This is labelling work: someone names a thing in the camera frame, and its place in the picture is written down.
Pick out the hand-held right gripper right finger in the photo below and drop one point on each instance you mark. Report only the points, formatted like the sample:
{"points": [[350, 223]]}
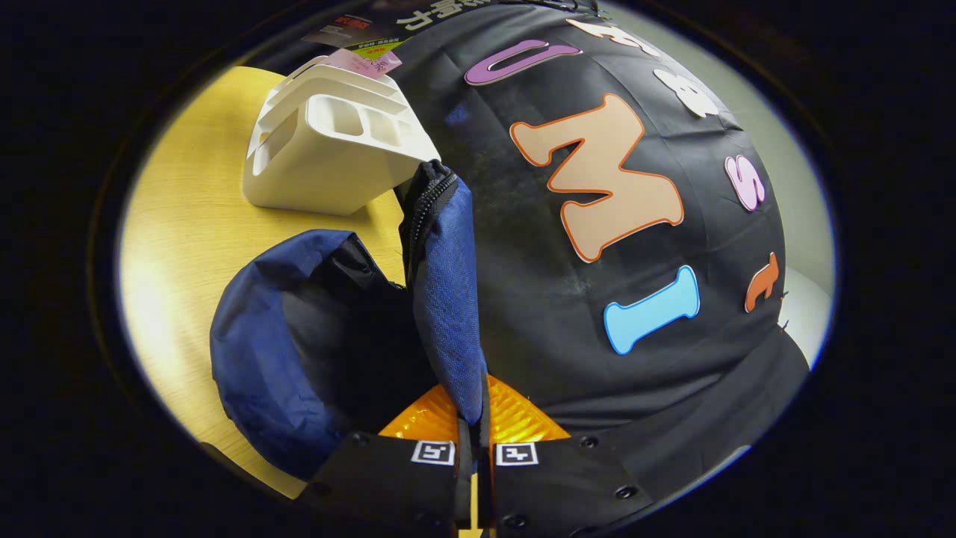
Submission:
{"points": [[553, 486]]}

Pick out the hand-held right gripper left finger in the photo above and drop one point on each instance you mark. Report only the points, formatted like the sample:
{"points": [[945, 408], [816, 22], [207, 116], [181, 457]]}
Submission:
{"points": [[396, 486]]}

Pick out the blue schoolbag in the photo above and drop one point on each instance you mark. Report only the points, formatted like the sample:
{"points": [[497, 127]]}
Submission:
{"points": [[261, 359]]}

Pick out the white plastic bookshelf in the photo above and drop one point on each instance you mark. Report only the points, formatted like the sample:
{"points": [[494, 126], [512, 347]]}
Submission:
{"points": [[328, 172]]}

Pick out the pink book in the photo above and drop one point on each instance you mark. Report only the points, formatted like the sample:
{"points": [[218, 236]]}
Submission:
{"points": [[366, 63]]}

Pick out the black book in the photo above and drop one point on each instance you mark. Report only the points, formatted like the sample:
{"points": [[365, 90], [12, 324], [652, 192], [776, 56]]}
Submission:
{"points": [[351, 30]]}

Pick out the black backdrop cloth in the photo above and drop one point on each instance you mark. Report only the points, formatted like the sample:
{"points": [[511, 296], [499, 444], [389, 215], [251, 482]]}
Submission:
{"points": [[538, 314]]}

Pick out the small metal clip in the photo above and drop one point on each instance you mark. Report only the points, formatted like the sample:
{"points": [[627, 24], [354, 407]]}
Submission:
{"points": [[782, 297], [582, 7]]}

